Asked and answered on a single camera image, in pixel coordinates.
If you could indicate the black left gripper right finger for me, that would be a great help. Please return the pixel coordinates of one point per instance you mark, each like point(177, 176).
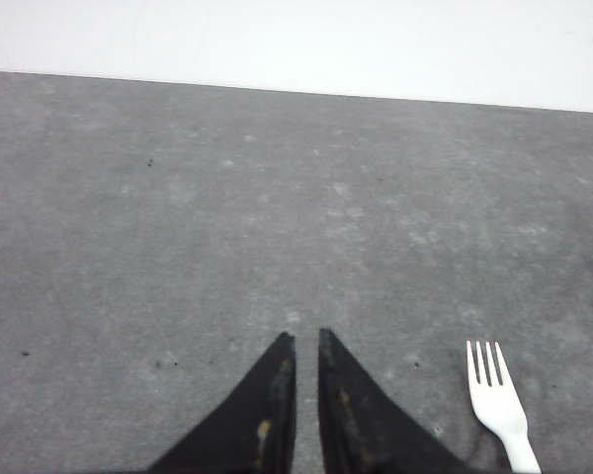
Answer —
point(361, 429)

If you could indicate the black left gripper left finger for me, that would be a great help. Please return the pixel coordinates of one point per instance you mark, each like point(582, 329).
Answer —
point(253, 430)

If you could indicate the white plastic fork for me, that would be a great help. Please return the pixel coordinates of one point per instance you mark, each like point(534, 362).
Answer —
point(497, 406)

